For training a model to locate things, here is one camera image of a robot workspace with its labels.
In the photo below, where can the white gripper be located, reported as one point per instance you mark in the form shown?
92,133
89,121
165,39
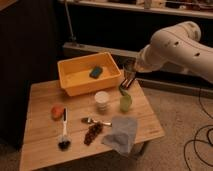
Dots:
142,63

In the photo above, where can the dark metal cup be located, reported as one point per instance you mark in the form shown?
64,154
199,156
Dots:
129,70

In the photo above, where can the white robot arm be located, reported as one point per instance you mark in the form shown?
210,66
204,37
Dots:
178,44

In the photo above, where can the brown striped block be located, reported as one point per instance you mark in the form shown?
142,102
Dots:
126,83

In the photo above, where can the green cup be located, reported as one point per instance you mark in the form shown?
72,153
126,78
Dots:
125,100

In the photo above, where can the teal sponge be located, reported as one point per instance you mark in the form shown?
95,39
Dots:
96,72

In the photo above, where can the white cup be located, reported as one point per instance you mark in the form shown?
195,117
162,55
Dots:
101,100

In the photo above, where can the yellow plastic bin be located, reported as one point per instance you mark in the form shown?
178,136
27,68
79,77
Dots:
74,73

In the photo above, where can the grey cloth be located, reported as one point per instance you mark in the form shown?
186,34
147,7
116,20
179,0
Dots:
122,135

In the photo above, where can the metal stand pole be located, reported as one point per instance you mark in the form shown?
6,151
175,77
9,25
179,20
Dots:
72,36

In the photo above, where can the metal spoon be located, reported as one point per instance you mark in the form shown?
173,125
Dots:
89,120

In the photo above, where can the bunch of dark grapes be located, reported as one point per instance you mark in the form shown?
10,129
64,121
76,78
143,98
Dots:
92,133

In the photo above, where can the orange fruit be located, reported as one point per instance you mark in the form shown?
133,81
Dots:
57,112

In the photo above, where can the wooden table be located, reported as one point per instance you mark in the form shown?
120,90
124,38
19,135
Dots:
42,134

